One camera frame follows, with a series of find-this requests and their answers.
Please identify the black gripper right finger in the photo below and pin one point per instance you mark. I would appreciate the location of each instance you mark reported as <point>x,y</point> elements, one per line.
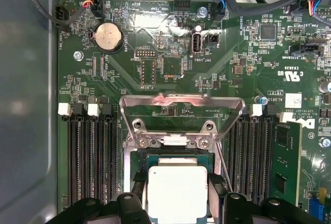
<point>238,208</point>

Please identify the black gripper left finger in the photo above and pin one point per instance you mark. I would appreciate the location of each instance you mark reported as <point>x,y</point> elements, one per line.
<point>129,208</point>

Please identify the metal locking lever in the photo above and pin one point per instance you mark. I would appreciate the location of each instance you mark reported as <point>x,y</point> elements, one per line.
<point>224,165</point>

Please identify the silver CPU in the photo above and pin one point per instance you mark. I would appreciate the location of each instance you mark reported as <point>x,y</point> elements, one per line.
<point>175,190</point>

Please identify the metal socket cover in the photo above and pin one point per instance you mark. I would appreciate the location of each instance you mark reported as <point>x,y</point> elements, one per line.
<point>139,102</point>

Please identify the CPU socket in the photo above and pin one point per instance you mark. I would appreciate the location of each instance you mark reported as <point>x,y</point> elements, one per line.
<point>138,156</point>

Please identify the black RAM slot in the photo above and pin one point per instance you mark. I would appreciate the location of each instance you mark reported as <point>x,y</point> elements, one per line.
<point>113,156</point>
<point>265,156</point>
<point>101,156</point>
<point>75,156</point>
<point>238,154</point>
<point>88,156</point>
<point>252,156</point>

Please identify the green RAM stick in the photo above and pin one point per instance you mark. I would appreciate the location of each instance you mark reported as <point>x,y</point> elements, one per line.
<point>287,156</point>

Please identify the green motherboard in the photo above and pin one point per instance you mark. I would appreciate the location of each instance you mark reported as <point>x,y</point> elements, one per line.
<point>181,79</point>

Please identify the black PC case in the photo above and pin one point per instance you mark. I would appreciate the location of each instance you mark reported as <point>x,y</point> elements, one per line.
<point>26,105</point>

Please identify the coin cell battery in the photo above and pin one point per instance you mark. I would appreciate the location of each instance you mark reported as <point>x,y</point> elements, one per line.
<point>107,36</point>

